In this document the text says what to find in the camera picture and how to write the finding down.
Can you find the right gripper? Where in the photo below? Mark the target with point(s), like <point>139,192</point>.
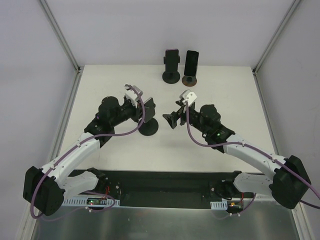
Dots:
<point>181,114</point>

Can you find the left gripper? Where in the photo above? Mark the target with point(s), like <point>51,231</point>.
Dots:
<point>139,112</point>

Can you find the white-edged phone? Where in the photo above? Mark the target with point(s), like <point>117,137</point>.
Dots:
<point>149,107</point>

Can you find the tall black clamp stand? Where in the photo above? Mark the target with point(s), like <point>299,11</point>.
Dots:
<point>149,128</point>

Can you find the black round-base clamp stand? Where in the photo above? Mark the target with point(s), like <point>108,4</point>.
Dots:
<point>171,77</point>

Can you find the black stand with wooden base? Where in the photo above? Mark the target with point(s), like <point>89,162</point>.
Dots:
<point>190,78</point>

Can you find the purple phone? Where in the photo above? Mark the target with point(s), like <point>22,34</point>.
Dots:
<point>171,60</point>

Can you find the black phone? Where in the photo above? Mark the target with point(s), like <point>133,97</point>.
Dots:
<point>191,63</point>

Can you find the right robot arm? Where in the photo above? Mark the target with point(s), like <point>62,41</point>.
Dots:
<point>283,178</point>

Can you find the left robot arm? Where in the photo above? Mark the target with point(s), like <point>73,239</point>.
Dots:
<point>47,187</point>

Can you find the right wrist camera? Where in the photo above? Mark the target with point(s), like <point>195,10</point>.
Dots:
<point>188,97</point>

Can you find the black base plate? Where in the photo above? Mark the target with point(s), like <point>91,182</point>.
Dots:
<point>153,189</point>

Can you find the right white cable duct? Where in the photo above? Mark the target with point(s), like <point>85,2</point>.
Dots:
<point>225,205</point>

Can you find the white cable duct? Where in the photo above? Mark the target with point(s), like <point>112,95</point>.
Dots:
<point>225,205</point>
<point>79,201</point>

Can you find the left white cable duct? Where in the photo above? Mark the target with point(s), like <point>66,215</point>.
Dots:
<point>79,201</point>

